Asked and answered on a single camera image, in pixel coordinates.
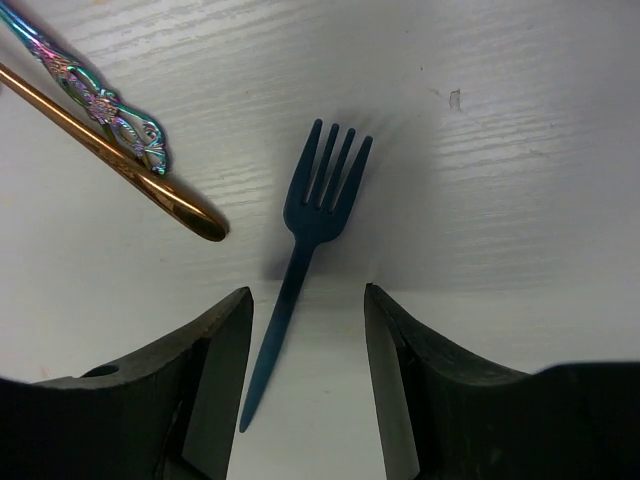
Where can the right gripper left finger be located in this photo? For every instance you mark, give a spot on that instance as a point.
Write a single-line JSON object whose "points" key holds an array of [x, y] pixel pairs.
{"points": [[165, 411]]}

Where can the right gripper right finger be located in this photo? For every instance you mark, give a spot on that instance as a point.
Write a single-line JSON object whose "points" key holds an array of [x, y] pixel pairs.
{"points": [[429, 395]]}

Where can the blue plastic fork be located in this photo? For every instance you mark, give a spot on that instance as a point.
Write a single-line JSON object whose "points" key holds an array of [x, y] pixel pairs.
{"points": [[316, 210]]}

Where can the copper metal spoon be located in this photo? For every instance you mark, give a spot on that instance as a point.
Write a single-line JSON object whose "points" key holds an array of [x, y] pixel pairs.
{"points": [[139, 132]]}

